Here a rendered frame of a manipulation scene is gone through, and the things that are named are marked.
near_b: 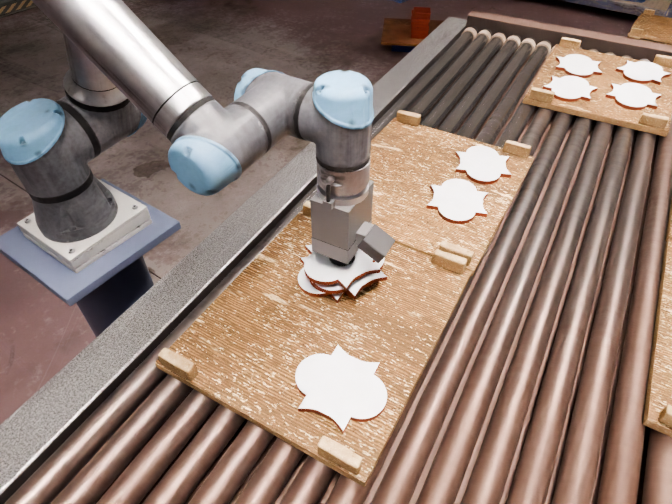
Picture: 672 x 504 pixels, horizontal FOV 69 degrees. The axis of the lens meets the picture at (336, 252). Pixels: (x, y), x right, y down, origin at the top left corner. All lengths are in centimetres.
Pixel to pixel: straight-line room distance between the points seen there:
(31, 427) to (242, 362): 30
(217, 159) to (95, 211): 51
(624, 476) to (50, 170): 99
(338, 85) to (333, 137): 6
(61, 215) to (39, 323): 126
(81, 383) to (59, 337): 136
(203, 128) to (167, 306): 38
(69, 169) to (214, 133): 46
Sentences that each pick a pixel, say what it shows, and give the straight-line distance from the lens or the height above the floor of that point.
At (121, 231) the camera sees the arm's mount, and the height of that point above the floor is 90.
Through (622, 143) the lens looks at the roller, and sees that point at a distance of 139.
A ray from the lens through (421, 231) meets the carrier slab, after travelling 95.
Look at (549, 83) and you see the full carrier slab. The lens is 156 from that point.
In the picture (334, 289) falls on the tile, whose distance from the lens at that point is 79.
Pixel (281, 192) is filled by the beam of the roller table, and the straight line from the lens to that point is 106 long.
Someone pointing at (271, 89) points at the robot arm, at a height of 127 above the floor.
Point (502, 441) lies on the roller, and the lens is 74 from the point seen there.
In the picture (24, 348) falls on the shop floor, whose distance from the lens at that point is 223.
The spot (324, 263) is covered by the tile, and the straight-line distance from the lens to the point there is 80.
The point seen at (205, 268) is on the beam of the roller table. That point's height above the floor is 92.
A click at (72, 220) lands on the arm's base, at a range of 106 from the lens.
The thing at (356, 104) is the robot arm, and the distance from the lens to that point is 61.
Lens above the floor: 156
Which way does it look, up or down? 45 degrees down
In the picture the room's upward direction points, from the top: straight up
